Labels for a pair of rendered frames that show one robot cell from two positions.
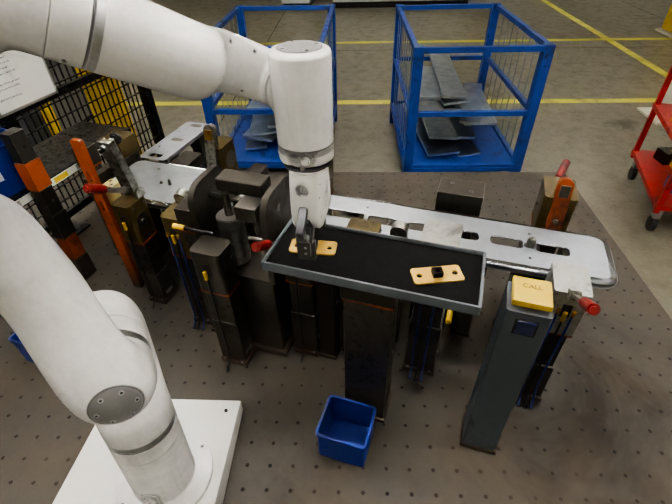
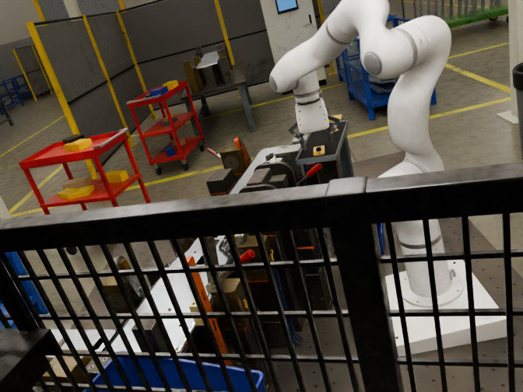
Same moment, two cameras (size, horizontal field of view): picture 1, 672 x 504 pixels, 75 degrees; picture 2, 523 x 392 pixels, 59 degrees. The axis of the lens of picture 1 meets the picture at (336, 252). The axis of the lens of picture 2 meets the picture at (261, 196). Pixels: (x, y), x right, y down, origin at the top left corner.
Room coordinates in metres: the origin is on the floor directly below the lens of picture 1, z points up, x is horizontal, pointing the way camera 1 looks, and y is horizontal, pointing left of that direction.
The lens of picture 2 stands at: (0.76, 1.51, 1.69)
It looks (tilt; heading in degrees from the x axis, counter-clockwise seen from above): 23 degrees down; 273
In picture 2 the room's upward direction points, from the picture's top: 15 degrees counter-clockwise
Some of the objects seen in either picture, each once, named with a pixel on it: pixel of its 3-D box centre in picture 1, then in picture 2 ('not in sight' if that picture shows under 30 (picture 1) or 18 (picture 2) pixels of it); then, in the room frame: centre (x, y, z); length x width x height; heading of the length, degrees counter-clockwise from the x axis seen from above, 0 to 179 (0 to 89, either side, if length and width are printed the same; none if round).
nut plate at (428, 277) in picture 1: (437, 272); not in sight; (0.53, -0.17, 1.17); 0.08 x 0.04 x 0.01; 95
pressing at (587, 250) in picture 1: (327, 210); (230, 215); (0.96, 0.02, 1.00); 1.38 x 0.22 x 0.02; 71
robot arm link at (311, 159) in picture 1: (306, 149); (308, 95); (0.61, 0.04, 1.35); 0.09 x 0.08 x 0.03; 170
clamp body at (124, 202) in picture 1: (144, 255); (247, 338); (0.95, 0.54, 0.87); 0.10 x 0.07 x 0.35; 161
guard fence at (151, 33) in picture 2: not in sight; (227, 43); (1.07, -7.24, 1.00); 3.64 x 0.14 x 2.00; 177
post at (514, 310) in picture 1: (499, 377); (343, 170); (0.49, -0.31, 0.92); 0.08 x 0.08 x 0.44; 71
